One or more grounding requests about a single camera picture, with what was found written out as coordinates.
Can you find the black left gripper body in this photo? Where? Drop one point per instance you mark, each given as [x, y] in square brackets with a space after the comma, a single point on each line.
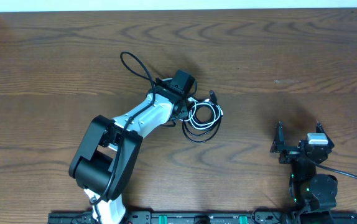
[183, 113]

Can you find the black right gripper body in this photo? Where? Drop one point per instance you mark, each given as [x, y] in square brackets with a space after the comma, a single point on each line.
[289, 155]

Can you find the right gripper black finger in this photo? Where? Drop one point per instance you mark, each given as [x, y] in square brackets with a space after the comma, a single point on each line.
[319, 128]
[278, 144]

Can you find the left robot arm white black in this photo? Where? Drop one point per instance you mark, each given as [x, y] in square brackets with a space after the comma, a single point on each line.
[105, 159]

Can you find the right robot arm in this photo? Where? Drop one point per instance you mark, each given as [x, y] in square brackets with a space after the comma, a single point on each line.
[314, 194]

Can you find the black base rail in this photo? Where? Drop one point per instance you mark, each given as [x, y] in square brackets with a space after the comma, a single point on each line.
[260, 216]

